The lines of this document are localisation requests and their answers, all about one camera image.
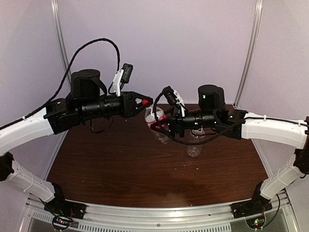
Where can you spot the clear plastic bottle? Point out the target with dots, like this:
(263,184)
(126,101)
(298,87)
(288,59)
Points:
(195,136)

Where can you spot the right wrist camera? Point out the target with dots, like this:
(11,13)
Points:
(174,99)

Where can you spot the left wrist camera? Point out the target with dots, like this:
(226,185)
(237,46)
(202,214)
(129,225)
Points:
(121,78)

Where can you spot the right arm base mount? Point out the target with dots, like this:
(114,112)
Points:
(253,210)

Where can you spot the aluminium front rail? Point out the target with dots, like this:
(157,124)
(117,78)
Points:
(207,218)

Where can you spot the left aluminium frame post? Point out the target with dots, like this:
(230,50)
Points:
(59,33)

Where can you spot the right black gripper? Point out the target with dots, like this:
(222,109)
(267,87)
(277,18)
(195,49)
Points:
(175,123)

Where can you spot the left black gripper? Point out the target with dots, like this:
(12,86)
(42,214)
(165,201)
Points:
(130,108)

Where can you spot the red bottle cap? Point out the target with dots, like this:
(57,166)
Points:
(144,102)

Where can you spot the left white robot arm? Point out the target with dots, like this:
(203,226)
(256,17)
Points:
(87,100)

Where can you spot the aluminium frame post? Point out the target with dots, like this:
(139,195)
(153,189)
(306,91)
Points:
(59,33)
(257,17)

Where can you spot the right aluminium frame post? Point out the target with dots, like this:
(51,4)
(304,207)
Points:
(257,17)

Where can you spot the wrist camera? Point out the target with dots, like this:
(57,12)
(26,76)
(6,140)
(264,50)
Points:
(174,99)
(121,78)

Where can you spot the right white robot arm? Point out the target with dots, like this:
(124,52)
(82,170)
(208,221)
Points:
(237,124)

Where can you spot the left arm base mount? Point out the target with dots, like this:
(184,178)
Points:
(64,211)

